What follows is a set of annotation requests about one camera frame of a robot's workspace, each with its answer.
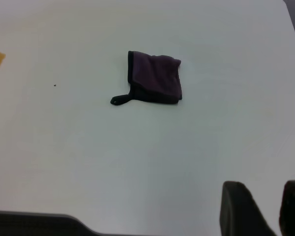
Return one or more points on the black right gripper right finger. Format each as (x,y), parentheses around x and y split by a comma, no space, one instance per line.
(293,209)

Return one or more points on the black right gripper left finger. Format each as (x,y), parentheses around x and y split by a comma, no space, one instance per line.
(241,214)

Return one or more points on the purple black cleaning cloth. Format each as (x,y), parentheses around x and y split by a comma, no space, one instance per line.
(157,77)

